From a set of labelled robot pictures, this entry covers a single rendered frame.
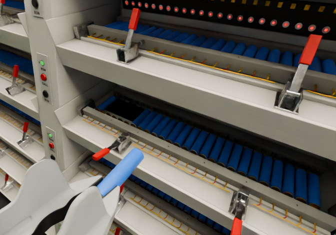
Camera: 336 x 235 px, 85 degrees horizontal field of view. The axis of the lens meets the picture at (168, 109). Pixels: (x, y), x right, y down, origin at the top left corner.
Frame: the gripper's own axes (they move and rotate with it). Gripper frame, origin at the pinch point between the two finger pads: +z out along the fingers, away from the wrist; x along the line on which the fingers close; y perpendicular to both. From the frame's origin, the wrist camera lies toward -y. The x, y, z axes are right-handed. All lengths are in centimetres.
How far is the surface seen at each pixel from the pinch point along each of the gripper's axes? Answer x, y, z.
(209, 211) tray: -9.7, -12.8, 16.9
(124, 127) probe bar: 14.2, -6.4, 21.4
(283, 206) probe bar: -20.7, -8.2, 21.0
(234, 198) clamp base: -13.1, -9.5, 19.2
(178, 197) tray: -3.5, -13.8, 17.4
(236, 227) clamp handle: -14.0, -8.5, 12.6
